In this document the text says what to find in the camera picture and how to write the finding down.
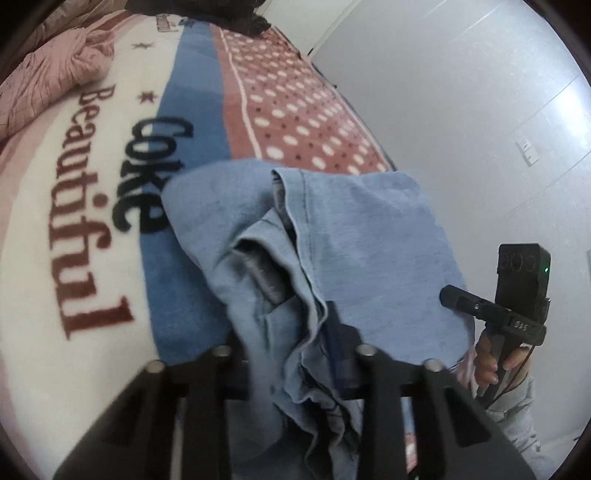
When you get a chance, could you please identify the light blue denim pants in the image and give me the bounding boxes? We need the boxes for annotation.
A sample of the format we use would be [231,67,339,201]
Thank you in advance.
[162,160,475,479]

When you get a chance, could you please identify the grey-sleeved right forearm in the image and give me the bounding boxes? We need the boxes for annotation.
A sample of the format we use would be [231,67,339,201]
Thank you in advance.
[487,375,557,479]

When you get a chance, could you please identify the right hand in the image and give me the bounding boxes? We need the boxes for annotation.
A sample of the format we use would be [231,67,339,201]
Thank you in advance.
[474,330,532,388]

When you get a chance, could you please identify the striped polka-dot bed blanket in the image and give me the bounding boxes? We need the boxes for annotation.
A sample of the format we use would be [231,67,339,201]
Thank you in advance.
[1,11,393,479]

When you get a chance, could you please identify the pink checked garment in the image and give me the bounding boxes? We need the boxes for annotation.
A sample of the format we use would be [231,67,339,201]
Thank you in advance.
[1,28,115,140]

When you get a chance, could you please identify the black garment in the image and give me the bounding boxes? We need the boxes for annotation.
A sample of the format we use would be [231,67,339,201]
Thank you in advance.
[126,0,271,38]

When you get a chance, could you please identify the black tracker camera box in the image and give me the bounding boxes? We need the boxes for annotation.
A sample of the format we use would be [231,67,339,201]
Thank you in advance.
[495,243,551,311]

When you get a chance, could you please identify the white wall switch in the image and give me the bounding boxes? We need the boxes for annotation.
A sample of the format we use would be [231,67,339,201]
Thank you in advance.
[516,138,540,167]

